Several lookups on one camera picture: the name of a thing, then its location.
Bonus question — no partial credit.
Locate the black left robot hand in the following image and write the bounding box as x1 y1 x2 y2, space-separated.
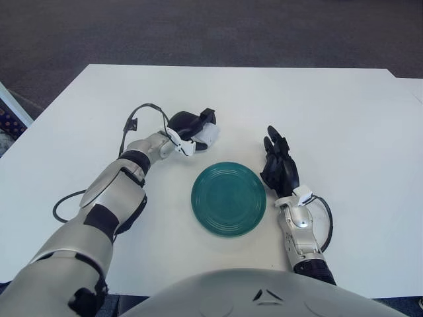
168 108 217 151

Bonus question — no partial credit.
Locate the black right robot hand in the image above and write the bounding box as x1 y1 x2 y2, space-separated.
259 125 301 195

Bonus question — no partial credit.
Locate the white cube charger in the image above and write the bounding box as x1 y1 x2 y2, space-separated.
191 123 221 148

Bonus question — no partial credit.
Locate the teal round plate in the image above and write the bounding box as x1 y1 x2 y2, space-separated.
190 161 267 237

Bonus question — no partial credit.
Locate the white left wrist connector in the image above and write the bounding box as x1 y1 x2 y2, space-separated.
165 127 196 156

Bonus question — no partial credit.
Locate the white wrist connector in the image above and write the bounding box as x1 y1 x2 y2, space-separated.
296 185 315 204
165 127 196 156

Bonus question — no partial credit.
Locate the white right wrist connector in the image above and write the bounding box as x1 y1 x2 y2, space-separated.
296 185 315 204

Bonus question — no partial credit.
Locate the grey robot torso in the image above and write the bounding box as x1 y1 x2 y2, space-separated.
118 267 409 317

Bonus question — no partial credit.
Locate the dark patterned mat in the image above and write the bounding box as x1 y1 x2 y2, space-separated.
0 98 26 156

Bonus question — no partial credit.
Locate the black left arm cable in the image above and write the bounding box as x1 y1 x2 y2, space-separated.
52 103 170 226

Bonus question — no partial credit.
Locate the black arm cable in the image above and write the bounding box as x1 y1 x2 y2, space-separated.
52 103 170 226
310 194 332 252

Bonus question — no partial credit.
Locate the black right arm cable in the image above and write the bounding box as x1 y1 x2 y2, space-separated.
310 194 332 252

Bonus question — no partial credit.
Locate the white frame board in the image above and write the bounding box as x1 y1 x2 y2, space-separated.
0 81 32 128

